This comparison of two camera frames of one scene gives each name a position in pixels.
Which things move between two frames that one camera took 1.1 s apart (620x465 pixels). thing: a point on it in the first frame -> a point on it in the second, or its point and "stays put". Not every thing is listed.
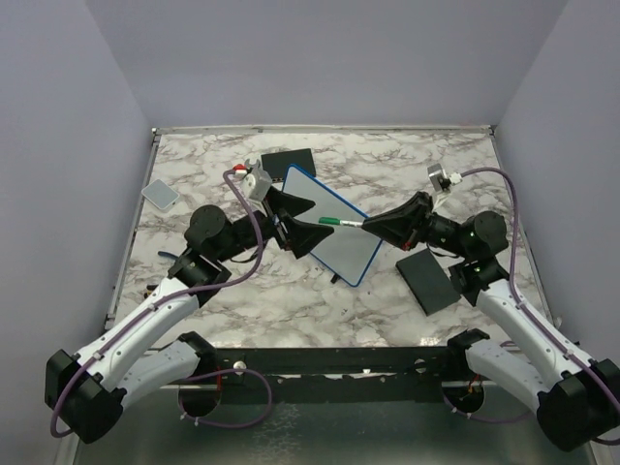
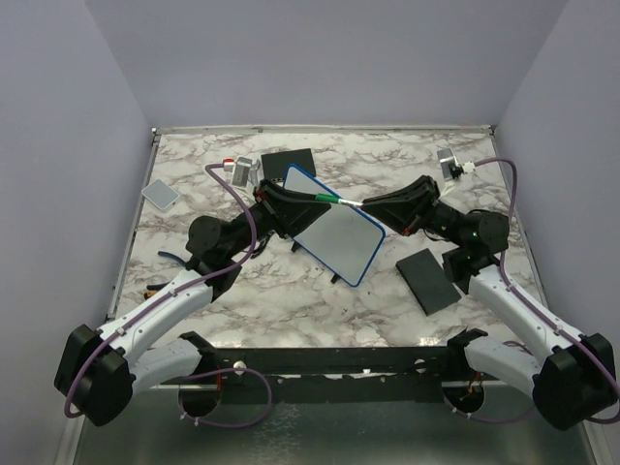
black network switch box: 276,164 stays put
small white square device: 161,194 stays put
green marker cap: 329,220 -> 326,198
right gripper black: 406,224 -> 407,209
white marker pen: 352,223 -> 356,203
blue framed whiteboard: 350,251 stays put
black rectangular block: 427,281 stays put
